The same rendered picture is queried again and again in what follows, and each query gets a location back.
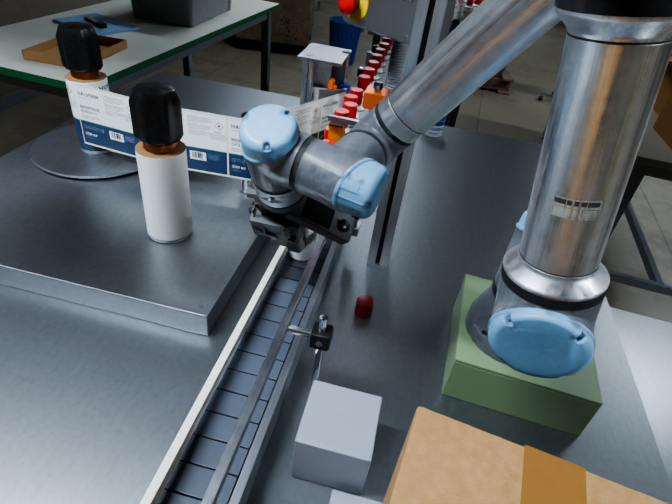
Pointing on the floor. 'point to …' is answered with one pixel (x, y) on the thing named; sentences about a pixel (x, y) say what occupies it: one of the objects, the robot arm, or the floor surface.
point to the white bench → (180, 46)
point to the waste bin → (344, 36)
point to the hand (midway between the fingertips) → (303, 245)
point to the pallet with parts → (500, 82)
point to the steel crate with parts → (283, 28)
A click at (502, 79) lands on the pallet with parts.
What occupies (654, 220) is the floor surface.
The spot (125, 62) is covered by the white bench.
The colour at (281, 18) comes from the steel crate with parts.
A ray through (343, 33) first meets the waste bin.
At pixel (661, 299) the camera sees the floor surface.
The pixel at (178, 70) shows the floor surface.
